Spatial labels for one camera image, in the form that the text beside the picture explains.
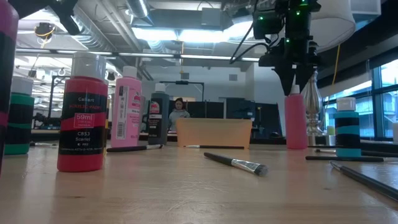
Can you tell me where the black marker pen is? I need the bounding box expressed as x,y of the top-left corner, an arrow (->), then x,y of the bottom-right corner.
106,144 -> 164,153

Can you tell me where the orange plastic bin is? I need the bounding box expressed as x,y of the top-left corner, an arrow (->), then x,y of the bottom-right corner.
175,118 -> 253,149

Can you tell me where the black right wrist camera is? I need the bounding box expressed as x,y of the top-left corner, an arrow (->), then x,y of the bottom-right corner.
252,11 -> 284,40

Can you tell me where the black paint brush long ferrule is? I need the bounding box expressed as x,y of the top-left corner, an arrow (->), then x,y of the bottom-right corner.
330,161 -> 398,202

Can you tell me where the tall pink labelled paint bottle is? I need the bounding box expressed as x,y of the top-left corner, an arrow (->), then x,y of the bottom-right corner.
110,65 -> 143,148

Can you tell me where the black ceiling device yellow cable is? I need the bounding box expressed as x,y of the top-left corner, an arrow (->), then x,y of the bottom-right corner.
34,22 -> 57,40

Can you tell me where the silver ventilation duct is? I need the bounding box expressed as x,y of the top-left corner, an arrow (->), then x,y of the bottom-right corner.
126,0 -> 150,18

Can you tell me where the long ceiling light bar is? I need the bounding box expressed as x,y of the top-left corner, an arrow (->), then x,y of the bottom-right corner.
15,48 -> 261,62

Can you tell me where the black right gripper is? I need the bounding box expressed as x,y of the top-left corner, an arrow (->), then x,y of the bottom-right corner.
258,39 -> 321,96

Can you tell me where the silver table lamp white shade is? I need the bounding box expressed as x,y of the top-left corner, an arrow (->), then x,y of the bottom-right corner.
303,0 -> 357,147

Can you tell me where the wide black paint brush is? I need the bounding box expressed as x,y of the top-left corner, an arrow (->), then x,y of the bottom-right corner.
203,152 -> 269,177

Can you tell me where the black background gantry frame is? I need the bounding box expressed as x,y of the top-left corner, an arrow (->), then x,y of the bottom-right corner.
159,80 -> 205,102

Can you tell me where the green black striped paint bottle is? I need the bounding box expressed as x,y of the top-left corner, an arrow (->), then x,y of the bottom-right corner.
4,76 -> 35,156

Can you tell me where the magenta black striped paint bottle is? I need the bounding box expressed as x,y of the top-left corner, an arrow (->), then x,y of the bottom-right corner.
0,0 -> 19,175

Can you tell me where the dark grey paint bottle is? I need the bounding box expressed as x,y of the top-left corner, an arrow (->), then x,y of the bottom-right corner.
147,83 -> 170,146

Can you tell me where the coral pink paint bottle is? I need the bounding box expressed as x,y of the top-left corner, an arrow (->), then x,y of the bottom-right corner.
285,84 -> 308,150

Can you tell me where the blue black striped paint bottle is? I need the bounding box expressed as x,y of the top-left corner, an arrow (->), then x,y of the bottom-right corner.
334,96 -> 362,158

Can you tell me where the red scarlet paint bottle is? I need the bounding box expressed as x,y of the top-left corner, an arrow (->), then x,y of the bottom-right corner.
57,52 -> 109,173

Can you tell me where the grey ceiling box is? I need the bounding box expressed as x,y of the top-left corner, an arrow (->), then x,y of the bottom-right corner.
201,7 -> 222,27

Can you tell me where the yellow hanging cable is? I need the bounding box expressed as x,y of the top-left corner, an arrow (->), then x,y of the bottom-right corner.
331,43 -> 341,85

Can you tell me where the background robot station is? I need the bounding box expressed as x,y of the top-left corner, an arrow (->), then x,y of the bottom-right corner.
30,74 -> 72,130

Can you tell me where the person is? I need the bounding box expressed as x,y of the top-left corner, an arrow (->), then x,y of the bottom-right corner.
169,97 -> 190,131

